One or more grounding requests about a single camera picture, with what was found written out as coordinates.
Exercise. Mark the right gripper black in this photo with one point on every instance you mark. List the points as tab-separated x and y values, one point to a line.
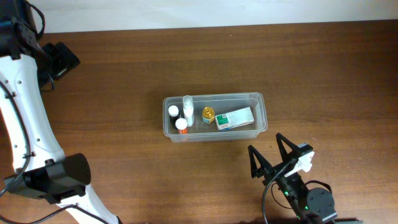
277	168

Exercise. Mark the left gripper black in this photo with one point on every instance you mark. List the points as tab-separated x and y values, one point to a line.
58	62

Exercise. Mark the white medicine box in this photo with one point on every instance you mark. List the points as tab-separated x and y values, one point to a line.
234	119

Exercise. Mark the small gold-lidded balm jar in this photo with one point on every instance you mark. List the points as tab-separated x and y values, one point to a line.
208	115

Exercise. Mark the orange tube white cap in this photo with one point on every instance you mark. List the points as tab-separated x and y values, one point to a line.
181	125

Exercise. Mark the white lotion bottle clear cap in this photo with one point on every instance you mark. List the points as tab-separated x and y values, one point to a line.
188	110

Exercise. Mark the dark bottle white cap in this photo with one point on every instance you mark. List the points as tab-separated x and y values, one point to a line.
174	114

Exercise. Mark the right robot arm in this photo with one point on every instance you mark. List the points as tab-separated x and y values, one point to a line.
311	201

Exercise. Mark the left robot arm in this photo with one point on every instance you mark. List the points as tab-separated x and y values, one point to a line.
41	168

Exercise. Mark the clear plastic container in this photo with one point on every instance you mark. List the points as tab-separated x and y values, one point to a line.
221	103

